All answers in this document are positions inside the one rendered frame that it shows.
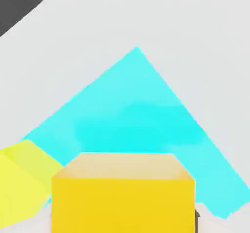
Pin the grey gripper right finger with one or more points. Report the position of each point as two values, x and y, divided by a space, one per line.
205 221

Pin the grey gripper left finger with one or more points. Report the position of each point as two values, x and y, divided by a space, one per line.
44 222

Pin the small orange-yellow cube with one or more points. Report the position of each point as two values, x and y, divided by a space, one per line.
123 203

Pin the small pale yellow cube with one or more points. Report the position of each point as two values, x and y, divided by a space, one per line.
21 182

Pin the large cyan box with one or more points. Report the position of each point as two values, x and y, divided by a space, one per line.
136 110

